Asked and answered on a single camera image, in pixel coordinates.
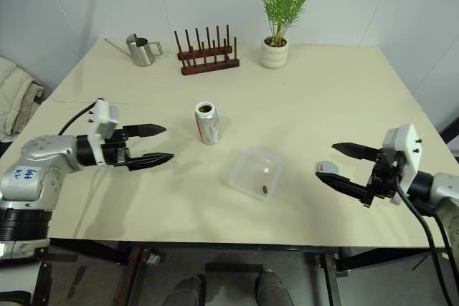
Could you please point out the silver can red label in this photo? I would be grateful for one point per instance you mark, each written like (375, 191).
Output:
(208, 127)

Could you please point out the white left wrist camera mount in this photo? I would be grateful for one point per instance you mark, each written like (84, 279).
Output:
(102, 112)

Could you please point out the black metal table frame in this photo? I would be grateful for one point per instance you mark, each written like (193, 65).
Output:
(331, 284)

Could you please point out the dark wooden peg rack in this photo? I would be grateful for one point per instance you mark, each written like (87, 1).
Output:
(211, 66)

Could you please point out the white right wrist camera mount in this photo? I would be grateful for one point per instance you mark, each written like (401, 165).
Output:
(407, 148)

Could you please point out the green fern plant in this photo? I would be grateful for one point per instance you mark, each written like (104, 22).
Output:
(283, 1)

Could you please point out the white ribbed plant pot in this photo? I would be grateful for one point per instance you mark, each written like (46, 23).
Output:
(273, 56)

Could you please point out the beige crumpled cloth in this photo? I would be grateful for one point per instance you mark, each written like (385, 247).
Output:
(18, 98)

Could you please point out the dark rounded shape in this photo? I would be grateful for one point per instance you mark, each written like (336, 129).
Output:
(188, 291)
(273, 290)

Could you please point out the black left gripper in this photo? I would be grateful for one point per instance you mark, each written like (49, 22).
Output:
(114, 152)

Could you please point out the clear plastic container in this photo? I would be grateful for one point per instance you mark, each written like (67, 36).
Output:
(251, 170)

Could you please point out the small white red object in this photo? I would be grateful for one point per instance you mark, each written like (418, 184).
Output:
(331, 168)

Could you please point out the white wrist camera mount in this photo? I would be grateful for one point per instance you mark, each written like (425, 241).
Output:
(102, 112)
(407, 148)

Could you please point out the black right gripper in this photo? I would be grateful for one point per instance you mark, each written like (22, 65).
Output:
(382, 177)

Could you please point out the black tape strip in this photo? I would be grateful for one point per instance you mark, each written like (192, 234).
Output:
(77, 282)

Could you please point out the stainless steel watering can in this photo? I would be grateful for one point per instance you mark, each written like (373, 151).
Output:
(140, 51)

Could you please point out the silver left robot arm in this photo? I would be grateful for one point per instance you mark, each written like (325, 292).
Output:
(39, 162)

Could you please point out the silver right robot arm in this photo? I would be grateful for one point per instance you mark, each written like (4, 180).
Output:
(444, 187)

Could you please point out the small crumpled foil piece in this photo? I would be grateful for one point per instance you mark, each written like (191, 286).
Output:
(154, 259)

